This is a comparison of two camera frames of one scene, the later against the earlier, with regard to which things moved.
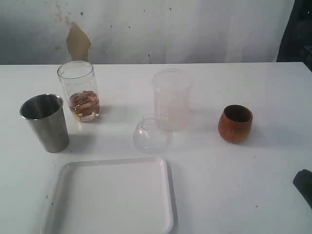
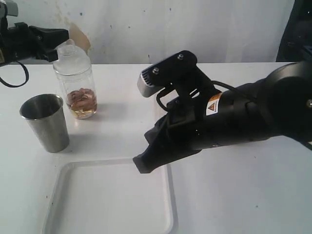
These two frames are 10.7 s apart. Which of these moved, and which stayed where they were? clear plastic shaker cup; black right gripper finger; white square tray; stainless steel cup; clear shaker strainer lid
Moved: black right gripper finger; clear shaker strainer lid
Stayed: clear plastic shaker cup; white square tray; stainless steel cup
